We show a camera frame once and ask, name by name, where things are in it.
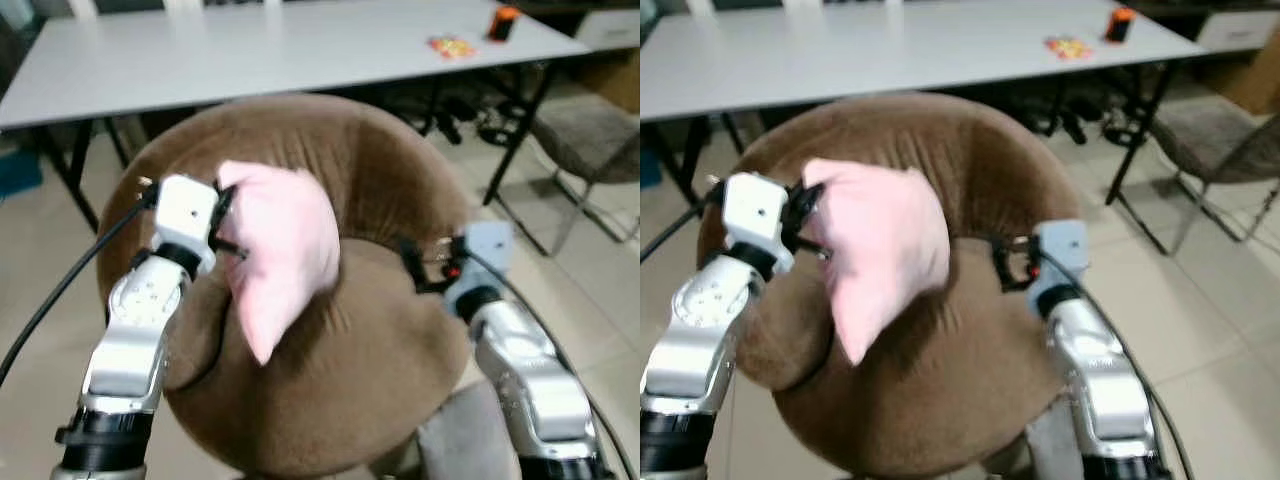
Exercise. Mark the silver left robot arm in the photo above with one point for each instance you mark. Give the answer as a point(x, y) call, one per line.
point(700, 330)
point(135, 330)

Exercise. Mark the red yellow snack packet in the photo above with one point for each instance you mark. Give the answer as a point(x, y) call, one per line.
point(452, 46)
point(1067, 46)

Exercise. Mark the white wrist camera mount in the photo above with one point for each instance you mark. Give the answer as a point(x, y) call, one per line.
point(185, 212)
point(487, 255)
point(755, 210)
point(1062, 255)

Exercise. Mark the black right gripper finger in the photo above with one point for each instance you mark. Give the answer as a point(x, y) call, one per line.
point(411, 264)
point(1001, 262)

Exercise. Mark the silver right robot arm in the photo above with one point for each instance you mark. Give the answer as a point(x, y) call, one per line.
point(1100, 380)
point(530, 380)

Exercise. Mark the long white table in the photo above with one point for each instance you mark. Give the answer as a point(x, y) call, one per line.
point(880, 50)
point(250, 55)

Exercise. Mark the black items under table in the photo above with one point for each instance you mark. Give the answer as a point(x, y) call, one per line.
point(1090, 115)
point(470, 115)

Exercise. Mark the plain brown cardboard box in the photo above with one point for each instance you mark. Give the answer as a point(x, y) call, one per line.
point(615, 82)
point(1248, 85)

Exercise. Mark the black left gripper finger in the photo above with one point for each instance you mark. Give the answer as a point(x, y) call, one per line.
point(227, 192)
point(808, 192)
point(812, 248)
point(232, 248)

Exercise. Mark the pink pillow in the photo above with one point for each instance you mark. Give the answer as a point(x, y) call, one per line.
point(285, 250)
point(885, 250)

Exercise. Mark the white cabinet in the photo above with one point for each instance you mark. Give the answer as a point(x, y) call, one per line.
point(612, 30)
point(1240, 30)

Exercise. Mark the brown round sofa chair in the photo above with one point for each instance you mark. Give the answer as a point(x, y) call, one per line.
point(980, 380)
point(360, 380)

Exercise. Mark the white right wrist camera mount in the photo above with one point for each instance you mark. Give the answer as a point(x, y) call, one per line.
point(1062, 255)
point(487, 255)

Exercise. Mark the brown fabric chair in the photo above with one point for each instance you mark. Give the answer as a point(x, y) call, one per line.
point(1215, 135)
point(590, 135)

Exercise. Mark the blue floor object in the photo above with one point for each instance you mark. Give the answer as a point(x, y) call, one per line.
point(18, 172)

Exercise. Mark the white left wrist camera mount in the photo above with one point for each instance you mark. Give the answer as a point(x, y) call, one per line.
point(185, 212)
point(755, 210)

